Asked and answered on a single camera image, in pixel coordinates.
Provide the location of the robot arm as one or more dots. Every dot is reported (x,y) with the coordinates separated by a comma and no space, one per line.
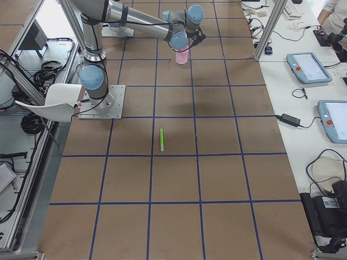
(179,28)

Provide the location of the pink mesh cup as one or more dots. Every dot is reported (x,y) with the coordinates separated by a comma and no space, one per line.
(182,55)

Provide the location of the green pen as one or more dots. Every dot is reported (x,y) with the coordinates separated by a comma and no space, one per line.
(161,139)

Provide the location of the black power adapter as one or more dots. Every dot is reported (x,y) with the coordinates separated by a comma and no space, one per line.
(287,119)

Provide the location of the white chair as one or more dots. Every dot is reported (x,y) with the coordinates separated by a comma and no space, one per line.
(59,103)

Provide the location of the blue teach pendant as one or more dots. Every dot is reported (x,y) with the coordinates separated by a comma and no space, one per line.
(307,68)
(333,117)

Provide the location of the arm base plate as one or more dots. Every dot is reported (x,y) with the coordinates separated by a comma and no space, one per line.
(110,108)
(116,31)

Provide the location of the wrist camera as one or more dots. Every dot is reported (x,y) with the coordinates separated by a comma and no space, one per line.
(197,37)

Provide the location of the aluminium frame post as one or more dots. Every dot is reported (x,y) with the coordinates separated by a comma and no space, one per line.
(269,28)

